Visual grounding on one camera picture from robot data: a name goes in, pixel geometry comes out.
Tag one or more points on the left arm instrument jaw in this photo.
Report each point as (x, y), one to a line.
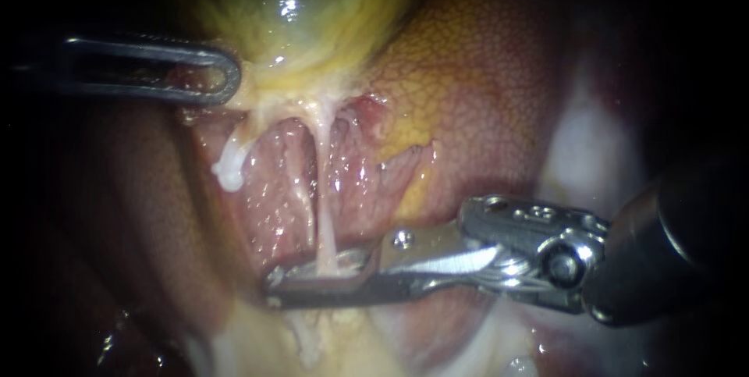
(146, 52)

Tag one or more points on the pale fatty tissue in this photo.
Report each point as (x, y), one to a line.
(579, 149)
(468, 342)
(275, 342)

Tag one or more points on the dark right arm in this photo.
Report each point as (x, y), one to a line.
(673, 248)

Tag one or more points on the dark red liver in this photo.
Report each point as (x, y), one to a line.
(480, 102)

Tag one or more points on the right arm instrument jaw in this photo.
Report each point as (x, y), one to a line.
(351, 260)
(351, 295)

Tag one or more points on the right arm instrument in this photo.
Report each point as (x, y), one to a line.
(515, 236)

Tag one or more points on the gallbladder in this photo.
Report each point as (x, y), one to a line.
(304, 26)

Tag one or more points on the thin tube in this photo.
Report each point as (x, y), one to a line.
(326, 189)
(232, 160)

